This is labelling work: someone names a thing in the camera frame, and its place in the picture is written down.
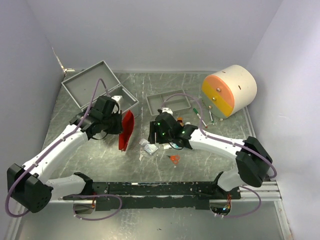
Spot red first aid pouch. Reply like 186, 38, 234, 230
118, 110, 135, 152

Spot clear bag of pads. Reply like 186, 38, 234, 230
139, 138, 158, 155

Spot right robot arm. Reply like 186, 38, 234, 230
148, 112, 273, 199

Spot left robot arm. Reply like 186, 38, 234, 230
5, 95, 123, 213

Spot teal white bandage packet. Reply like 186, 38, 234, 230
163, 143, 174, 150

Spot orange brown bottle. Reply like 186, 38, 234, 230
177, 117, 191, 127

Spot orange small scissors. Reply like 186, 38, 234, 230
167, 155, 180, 165

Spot grey divided tray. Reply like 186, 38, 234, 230
146, 89, 191, 116

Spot green cap marker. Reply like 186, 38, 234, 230
193, 108, 208, 128

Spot grey open storage case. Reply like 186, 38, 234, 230
61, 61, 141, 117

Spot beige cylinder drum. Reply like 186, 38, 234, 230
201, 65, 257, 119

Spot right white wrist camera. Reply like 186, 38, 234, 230
157, 107, 173, 115

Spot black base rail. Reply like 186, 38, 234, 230
62, 181, 242, 212

